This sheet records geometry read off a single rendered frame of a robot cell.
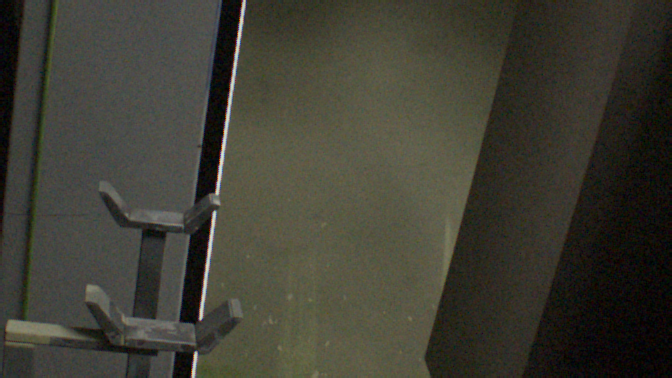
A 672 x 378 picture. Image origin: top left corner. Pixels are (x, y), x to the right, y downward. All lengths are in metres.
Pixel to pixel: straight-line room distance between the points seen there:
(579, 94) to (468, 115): 1.34
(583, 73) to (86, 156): 0.75
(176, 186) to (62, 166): 0.11
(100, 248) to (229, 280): 1.58
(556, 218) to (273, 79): 1.33
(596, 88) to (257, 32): 1.44
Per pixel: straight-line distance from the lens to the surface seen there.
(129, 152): 1.22
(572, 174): 1.74
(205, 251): 1.26
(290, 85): 2.97
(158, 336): 0.66
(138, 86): 1.21
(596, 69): 1.69
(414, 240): 2.92
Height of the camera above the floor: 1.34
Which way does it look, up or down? 14 degrees down
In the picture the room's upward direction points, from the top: 9 degrees clockwise
